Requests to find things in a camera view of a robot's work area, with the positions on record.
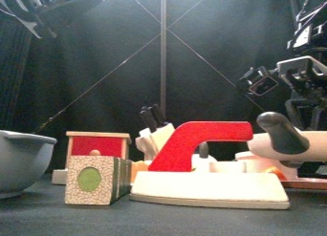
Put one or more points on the grey vertical frame pole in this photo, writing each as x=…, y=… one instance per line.
x=163, y=48

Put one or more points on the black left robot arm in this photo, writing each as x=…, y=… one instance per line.
x=64, y=5

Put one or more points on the wooden toy box red front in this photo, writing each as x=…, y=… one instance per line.
x=97, y=145

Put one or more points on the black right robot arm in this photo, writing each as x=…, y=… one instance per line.
x=307, y=20

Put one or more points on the orange toy food slice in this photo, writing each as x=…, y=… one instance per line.
x=274, y=172

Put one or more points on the crackle pattern block green circle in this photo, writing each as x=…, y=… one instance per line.
x=90, y=180

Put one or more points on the brown wooden tray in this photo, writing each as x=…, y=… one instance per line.
x=306, y=183

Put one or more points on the grey plastic bowl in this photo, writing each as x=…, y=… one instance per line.
x=22, y=160

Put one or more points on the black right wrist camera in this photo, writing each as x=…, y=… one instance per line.
x=261, y=82

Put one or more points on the white toy knife block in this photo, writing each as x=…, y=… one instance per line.
x=158, y=138

